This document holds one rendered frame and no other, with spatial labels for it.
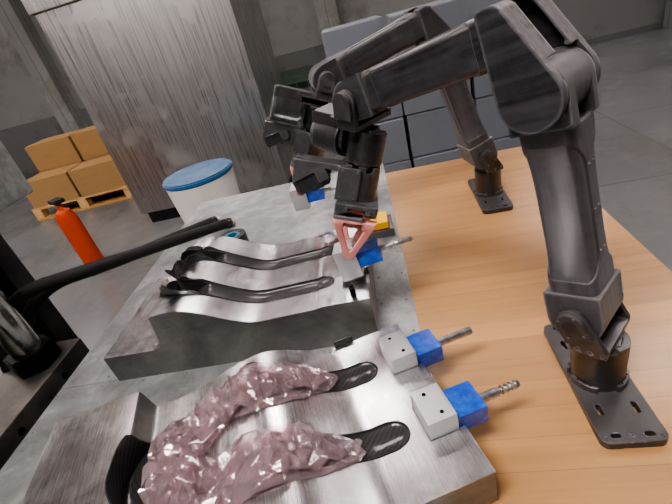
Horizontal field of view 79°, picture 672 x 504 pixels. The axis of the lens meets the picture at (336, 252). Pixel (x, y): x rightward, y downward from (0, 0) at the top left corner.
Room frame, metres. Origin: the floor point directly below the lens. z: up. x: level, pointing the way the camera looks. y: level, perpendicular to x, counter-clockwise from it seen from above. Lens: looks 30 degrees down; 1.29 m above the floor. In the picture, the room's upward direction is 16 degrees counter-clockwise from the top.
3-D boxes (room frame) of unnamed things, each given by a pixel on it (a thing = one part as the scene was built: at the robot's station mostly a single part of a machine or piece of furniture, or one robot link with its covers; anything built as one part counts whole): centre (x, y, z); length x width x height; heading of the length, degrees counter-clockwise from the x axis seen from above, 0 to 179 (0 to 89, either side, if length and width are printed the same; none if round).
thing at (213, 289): (0.69, 0.18, 0.92); 0.35 x 0.16 x 0.09; 81
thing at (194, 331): (0.70, 0.19, 0.87); 0.50 x 0.26 x 0.14; 81
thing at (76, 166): (5.29, 2.67, 0.39); 1.33 x 0.95 x 0.78; 79
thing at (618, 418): (0.35, -0.29, 0.84); 0.20 x 0.07 x 0.08; 167
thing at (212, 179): (2.80, 0.76, 0.30); 0.49 x 0.49 x 0.59
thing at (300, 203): (0.92, 0.00, 0.94); 0.13 x 0.05 x 0.05; 80
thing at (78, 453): (0.33, 0.17, 0.86); 0.50 x 0.26 x 0.11; 98
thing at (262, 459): (0.34, 0.17, 0.90); 0.26 x 0.18 x 0.08; 98
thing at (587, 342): (0.35, -0.28, 0.90); 0.09 x 0.06 x 0.06; 126
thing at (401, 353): (0.43, -0.09, 0.86); 0.13 x 0.05 x 0.05; 98
